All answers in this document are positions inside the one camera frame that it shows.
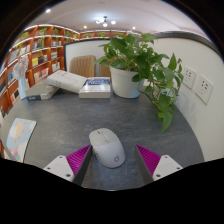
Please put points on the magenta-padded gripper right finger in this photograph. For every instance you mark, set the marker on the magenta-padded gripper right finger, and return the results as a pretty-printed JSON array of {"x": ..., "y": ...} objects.
[{"x": 166, "y": 166}]

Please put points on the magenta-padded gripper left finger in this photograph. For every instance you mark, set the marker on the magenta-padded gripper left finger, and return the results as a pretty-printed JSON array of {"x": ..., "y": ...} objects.
[{"x": 56, "y": 166}]

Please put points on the white computer mouse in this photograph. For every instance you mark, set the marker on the white computer mouse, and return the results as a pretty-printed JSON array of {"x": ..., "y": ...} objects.
[{"x": 106, "y": 148}]

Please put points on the pastel printed mouse pad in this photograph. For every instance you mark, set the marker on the pastel printed mouse pad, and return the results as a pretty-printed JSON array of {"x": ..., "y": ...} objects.
[{"x": 20, "y": 135}]

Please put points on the white partition with black edge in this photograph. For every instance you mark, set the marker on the white partition with black edge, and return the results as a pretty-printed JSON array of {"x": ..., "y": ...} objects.
[{"x": 200, "y": 126}]

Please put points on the blue and white book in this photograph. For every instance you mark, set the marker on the blue and white book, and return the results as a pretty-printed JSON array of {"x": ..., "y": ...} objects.
[{"x": 96, "y": 87}]

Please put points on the green plant in white pot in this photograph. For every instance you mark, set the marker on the green plant in white pot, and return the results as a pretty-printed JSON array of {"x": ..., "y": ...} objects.
[{"x": 125, "y": 81}]

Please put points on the orange wooden bookshelf unit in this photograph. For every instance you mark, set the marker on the orange wooden bookshelf unit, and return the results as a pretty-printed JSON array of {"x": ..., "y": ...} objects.
[{"x": 40, "y": 56}]

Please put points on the ceiling lamp with round bulbs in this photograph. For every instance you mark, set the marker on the ceiling lamp with round bulbs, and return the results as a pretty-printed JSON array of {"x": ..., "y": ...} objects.
[{"x": 105, "y": 22}]

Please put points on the recessed ceiling spotlights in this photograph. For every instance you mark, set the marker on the recessed ceiling spotlights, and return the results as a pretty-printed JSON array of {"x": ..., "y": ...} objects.
[{"x": 48, "y": 10}]

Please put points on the white wall socket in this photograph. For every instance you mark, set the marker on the white wall socket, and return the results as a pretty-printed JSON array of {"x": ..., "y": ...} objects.
[
  {"x": 204, "y": 89},
  {"x": 189, "y": 77}
]

